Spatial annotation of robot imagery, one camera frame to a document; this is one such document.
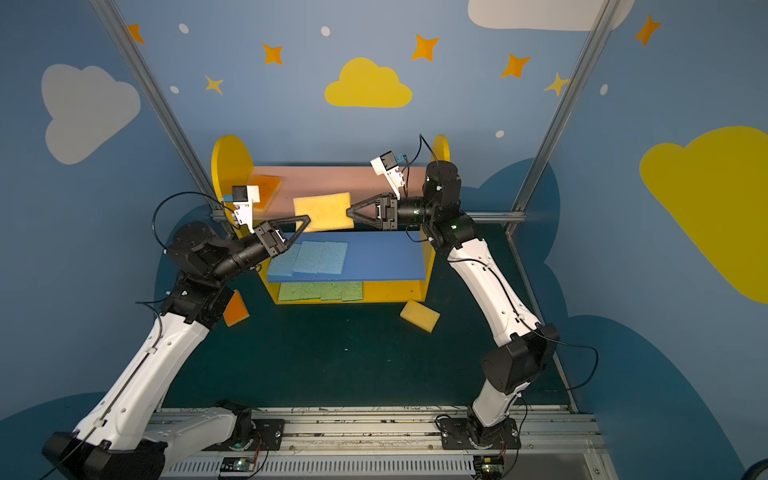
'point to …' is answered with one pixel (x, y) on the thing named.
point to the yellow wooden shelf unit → (355, 241)
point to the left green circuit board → (237, 464)
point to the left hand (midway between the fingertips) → (306, 216)
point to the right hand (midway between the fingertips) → (350, 213)
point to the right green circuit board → (489, 467)
